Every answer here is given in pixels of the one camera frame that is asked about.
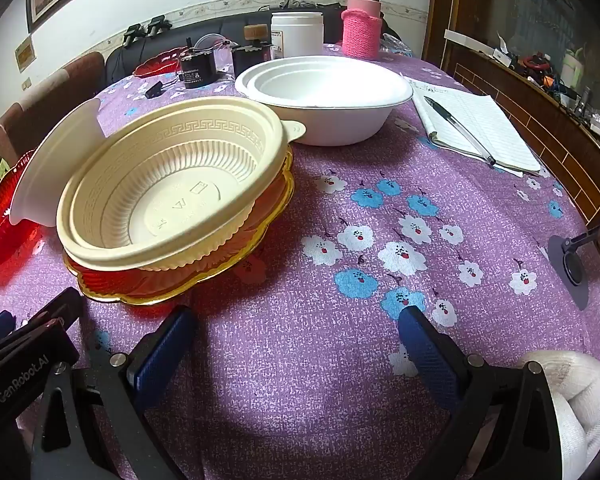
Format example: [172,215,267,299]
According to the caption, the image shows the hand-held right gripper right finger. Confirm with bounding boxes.
[397,305,567,480]

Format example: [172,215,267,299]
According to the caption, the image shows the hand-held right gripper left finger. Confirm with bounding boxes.
[30,304,197,480]

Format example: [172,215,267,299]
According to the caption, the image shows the red plate with gold rim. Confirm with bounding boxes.
[62,149,296,307]
[132,47,192,79]
[0,149,44,272]

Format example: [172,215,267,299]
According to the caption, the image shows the cream ribbed plastic bowl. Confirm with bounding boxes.
[56,96,307,273]

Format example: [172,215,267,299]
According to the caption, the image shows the large white paper bowl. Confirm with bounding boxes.
[234,55,414,147]

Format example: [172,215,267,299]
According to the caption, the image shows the white knit glove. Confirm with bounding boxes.
[519,350,600,480]

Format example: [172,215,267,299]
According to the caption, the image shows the grey phone stand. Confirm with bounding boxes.
[547,225,600,312]

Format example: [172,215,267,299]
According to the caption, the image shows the purple floral tablecloth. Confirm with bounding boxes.
[0,42,600,480]

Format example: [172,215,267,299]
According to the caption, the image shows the brown upholstered chair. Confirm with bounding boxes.
[0,52,107,167]

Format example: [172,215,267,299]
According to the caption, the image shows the black ballpoint pen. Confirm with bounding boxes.
[423,95,497,167]

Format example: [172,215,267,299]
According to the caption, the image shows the lined paper notebook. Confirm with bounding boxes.
[410,84,543,177]

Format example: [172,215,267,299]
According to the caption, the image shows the black leather sofa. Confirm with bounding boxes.
[105,6,397,82]

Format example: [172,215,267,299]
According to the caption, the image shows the wooden brick-pattern counter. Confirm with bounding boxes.
[443,35,600,227]

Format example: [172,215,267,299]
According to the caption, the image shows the black jar with label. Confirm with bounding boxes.
[178,48,219,92]

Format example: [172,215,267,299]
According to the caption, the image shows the clear plastic snack bag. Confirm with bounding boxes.
[379,33,412,59]

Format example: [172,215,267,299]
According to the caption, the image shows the dark jar with cork lid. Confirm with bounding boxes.
[232,23,274,79]

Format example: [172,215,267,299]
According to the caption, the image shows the flat white box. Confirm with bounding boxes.
[443,29,497,57]

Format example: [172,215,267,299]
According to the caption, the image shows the bottle with pink knitted sleeve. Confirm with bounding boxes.
[340,0,384,58]

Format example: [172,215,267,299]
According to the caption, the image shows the white plastic jar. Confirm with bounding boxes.
[270,11,324,59]

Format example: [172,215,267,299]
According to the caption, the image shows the small yellow wall plaque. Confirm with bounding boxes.
[13,37,35,72]

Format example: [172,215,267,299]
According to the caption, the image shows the cluttered tools and cables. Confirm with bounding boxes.
[497,34,600,128]

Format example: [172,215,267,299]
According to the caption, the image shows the wooden door frame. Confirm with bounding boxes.
[420,0,462,69]

